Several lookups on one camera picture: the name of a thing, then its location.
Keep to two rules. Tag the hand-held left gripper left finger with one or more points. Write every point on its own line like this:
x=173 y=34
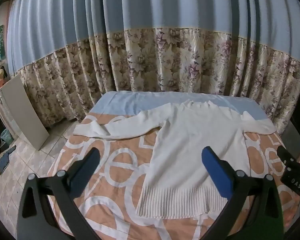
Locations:
x=83 y=170

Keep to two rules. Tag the dark cloth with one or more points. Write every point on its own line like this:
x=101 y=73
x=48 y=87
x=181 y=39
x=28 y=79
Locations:
x=6 y=158

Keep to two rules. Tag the teal basket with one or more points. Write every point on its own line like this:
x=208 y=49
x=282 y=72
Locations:
x=7 y=137

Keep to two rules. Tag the white knit sweater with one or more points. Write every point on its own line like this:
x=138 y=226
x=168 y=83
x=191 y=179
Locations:
x=195 y=140

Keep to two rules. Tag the orange and blue printed bedsheet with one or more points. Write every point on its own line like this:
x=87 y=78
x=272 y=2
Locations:
x=110 y=170

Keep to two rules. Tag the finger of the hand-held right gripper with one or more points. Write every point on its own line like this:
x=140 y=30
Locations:
x=285 y=156

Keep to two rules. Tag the grey flat board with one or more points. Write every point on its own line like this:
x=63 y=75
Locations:
x=22 y=112

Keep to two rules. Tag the stuffed toy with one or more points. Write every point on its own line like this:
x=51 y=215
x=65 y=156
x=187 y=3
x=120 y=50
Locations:
x=1 y=76

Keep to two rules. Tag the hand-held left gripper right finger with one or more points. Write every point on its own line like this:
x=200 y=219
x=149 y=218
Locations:
x=215 y=171

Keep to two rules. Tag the blue and floral curtain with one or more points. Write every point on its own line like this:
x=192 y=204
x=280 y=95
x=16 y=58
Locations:
x=150 y=55

